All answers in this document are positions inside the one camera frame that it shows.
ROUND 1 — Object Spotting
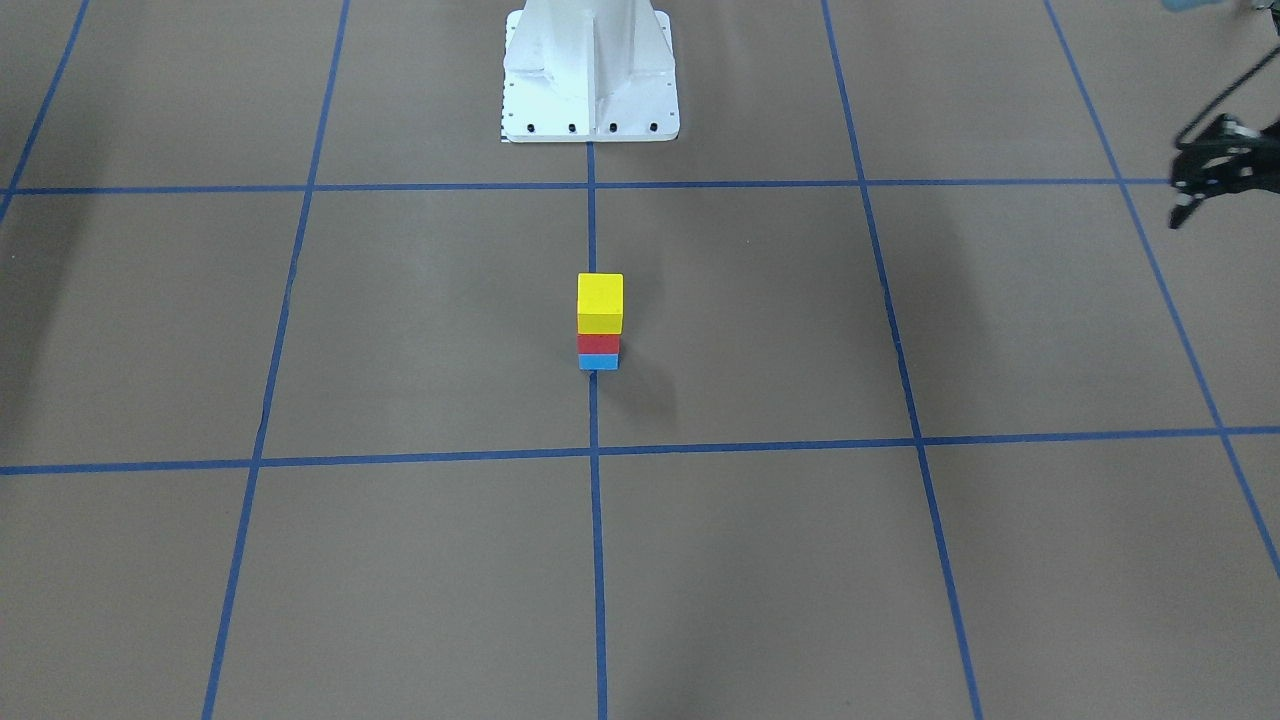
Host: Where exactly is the yellow cube block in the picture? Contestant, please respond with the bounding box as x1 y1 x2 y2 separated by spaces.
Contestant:
576 272 625 334

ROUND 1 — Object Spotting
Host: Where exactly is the blue cube block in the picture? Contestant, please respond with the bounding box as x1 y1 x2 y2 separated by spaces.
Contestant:
577 354 621 372

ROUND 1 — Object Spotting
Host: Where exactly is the red cube block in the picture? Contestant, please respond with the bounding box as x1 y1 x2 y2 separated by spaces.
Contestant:
576 333 622 356

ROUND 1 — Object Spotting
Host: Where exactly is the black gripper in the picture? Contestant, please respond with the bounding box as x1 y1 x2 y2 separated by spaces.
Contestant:
1167 115 1279 231

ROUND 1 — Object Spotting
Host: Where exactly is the white camera mast pedestal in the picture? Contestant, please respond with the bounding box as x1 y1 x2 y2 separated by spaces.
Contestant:
500 1 681 143

